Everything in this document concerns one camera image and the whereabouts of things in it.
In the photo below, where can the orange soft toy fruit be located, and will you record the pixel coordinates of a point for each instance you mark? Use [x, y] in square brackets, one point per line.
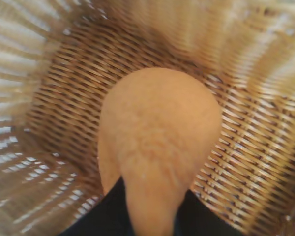
[157, 127]

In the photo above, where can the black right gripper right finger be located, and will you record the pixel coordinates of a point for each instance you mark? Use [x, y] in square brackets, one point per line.
[201, 216]

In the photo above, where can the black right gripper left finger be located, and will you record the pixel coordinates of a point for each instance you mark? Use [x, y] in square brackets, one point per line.
[110, 211]

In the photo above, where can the brown woven wicker basket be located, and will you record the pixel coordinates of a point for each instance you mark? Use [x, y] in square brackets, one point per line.
[64, 103]

